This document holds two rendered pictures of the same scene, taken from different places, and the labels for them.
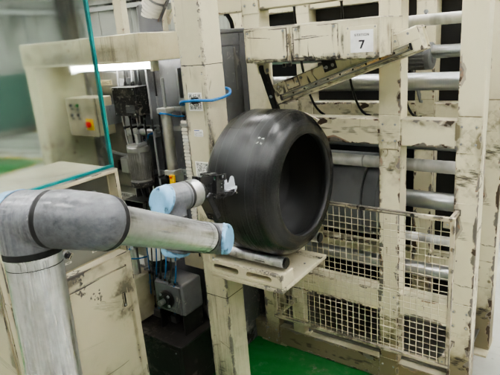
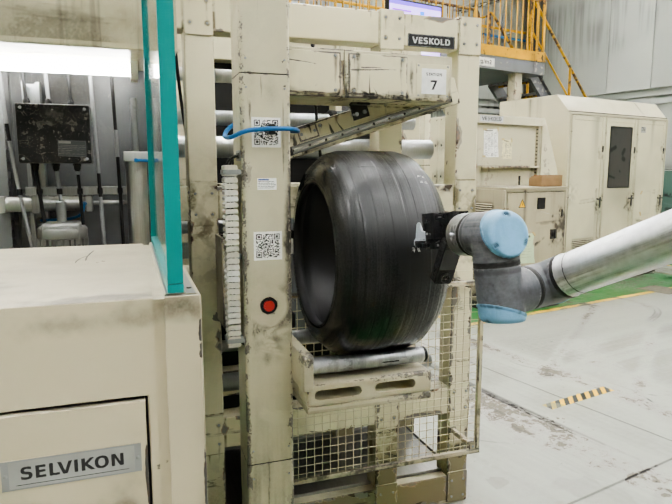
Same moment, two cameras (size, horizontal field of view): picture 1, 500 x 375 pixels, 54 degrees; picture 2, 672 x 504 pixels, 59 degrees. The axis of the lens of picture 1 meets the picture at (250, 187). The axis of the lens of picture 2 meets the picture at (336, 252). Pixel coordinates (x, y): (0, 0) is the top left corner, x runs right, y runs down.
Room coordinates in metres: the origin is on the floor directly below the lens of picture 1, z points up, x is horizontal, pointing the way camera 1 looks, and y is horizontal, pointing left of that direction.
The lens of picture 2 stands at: (1.05, 1.36, 1.42)
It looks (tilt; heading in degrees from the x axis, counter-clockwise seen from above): 8 degrees down; 304
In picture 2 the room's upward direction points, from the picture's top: straight up
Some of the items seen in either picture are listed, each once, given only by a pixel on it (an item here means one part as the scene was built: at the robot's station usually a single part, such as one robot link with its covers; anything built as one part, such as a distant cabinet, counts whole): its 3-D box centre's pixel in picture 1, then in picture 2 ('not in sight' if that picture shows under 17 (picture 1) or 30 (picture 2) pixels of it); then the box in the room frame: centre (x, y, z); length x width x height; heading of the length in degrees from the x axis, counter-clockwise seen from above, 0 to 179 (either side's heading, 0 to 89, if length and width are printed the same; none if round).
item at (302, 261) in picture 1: (269, 264); (347, 379); (1.96, -0.06, 0.80); 0.37 x 0.36 x 0.02; 143
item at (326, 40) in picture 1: (320, 41); (353, 80); (2.13, -0.34, 1.71); 0.61 x 0.25 x 0.15; 53
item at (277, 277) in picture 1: (250, 269); (365, 383); (1.85, 0.02, 0.83); 0.36 x 0.09 x 0.06; 53
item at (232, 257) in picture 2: (193, 172); (233, 256); (2.13, 0.24, 1.19); 0.05 x 0.04 x 0.48; 143
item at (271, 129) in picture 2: (205, 96); (260, 129); (2.10, 0.16, 1.52); 0.19 x 0.19 x 0.06; 53
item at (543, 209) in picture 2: not in sight; (514, 246); (2.91, -4.72, 0.62); 0.91 x 0.58 x 1.25; 65
